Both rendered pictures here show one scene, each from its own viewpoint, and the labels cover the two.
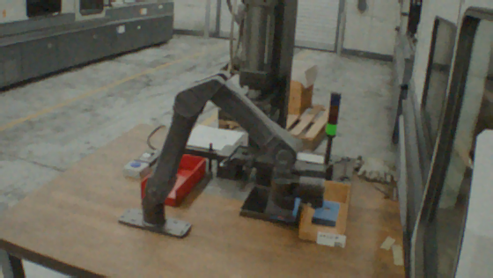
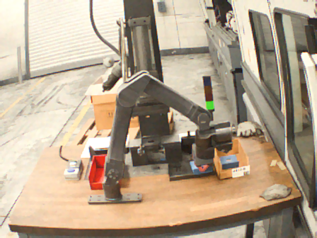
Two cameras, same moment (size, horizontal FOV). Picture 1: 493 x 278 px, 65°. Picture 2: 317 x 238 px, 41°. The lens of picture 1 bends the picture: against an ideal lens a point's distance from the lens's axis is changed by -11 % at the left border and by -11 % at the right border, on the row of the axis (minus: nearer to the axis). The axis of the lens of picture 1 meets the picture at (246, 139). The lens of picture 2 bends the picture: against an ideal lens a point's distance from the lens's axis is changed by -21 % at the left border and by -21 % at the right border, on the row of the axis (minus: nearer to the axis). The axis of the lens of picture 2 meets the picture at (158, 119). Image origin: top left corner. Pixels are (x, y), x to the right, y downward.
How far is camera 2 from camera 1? 76 cm
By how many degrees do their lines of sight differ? 14
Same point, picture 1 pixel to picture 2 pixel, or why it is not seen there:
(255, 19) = (140, 35)
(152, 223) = (115, 197)
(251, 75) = not seen: hidden behind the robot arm
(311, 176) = (221, 127)
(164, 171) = (117, 154)
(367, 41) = (177, 38)
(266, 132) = (187, 104)
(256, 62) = (146, 64)
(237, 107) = (163, 91)
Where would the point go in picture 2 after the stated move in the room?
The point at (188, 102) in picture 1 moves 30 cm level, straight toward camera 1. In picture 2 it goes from (129, 96) to (168, 115)
